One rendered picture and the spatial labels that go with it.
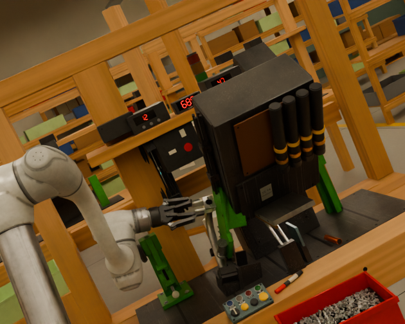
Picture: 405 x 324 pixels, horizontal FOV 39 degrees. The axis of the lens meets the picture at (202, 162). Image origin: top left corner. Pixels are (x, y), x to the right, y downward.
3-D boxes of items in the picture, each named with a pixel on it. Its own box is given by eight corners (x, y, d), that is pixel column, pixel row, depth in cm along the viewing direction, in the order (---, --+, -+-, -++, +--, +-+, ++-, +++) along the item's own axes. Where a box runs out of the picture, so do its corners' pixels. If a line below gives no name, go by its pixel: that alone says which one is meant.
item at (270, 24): (389, 71, 1020) (343, -48, 980) (238, 150, 941) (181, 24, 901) (371, 74, 1072) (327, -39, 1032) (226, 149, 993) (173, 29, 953)
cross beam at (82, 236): (342, 119, 258) (335, 101, 257) (80, 252, 237) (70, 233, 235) (337, 119, 263) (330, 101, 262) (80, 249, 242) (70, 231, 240)
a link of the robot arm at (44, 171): (75, 152, 165) (33, 173, 165) (49, 126, 149) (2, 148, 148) (89, 190, 160) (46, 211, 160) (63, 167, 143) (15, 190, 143)
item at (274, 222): (317, 207, 190) (314, 199, 189) (276, 229, 187) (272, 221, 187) (276, 191, 228) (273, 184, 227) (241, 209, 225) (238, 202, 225)
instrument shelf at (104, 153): (296, 70, 229) (292, 60, 229) (92, 168, 214) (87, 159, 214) (274, 74, 254) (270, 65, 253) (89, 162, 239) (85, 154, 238)
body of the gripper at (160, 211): (151, 222, 202) (177, 216, 204) (146, 203, 207) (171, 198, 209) (152, 233, 208) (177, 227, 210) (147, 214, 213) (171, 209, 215)
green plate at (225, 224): (250, 239, 204) (240, 182, 201) (228, 244, 202) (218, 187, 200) (241, 232, 215) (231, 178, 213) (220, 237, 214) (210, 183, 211)
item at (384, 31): (401, 50, 1197) (389, 17, 1184) (428, 44, 1120) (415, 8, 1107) (357, 72, 1163) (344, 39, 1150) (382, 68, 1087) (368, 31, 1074)
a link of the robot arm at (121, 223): (130, 213, 214) (138, 246, 208) (89, 222, 211) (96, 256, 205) (130, 202, 204) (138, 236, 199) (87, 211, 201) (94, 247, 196)
